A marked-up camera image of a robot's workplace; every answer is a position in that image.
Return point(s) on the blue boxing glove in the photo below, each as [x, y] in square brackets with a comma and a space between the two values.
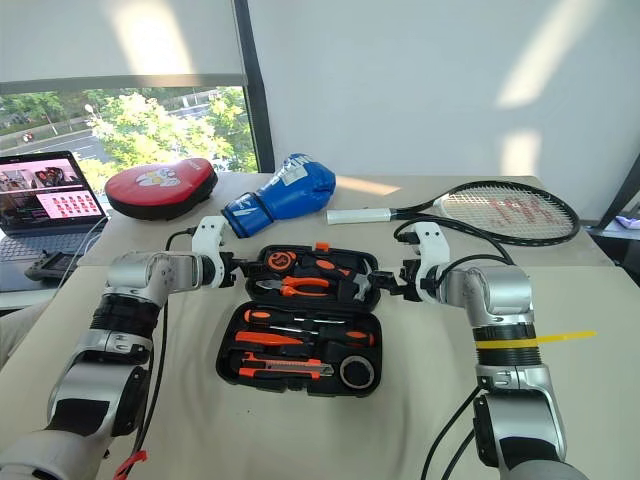
[285, 195]

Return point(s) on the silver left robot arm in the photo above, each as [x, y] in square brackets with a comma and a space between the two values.
[135, 272]

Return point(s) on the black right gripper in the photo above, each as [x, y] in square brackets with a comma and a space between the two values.
[411, 282]

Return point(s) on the black handheld controller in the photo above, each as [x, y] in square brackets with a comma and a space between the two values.
[52, 266]

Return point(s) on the red zip tie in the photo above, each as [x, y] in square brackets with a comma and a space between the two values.
[132, 462]

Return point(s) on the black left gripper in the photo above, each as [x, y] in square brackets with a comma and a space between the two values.
[232, 272]

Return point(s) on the silver headed hammer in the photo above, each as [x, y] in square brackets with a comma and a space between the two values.
[359, 287]

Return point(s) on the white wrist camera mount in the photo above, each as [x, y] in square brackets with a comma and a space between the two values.
[434, 245]
[207, 235]

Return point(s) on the orange black utility knife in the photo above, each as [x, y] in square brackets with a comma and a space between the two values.
[280, 365]

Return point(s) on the black tool kit case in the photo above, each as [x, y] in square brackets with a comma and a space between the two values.
[300, 380]

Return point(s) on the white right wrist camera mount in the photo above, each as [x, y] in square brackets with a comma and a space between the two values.
[434, 245]

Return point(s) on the black electrical tape roll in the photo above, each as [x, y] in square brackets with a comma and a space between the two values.
[357, 372]

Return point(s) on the black screwdriver with orange patch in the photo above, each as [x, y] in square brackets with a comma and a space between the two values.
[345, 336]

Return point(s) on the red boxing focus pad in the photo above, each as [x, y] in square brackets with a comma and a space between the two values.
[155, 187]

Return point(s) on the open laptop computer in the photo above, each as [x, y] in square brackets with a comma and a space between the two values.
[50, 195]

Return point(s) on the black tennis racket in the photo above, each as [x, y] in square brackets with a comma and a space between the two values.
[360, 215]

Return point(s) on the dark slanted metal post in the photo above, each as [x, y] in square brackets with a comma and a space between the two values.
[620, 185]

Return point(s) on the dark window frame post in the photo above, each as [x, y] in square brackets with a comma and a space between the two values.
[257, 100]

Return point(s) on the orange black small hand tool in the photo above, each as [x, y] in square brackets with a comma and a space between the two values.
[325, 266]

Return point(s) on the white roller window blind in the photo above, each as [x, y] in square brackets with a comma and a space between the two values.
[115, 35]

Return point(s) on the orange black tape measure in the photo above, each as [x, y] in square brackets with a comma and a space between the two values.
[280, 260]

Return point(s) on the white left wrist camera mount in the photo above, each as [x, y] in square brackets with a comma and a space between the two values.
[207, 235]

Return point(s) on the orange black slim screwdriver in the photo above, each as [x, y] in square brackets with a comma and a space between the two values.
[257, 316]

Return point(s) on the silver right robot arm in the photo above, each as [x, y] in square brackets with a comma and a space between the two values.
[500, 290]

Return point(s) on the yellow zip tie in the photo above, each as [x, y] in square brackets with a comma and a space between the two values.
[565, 336]

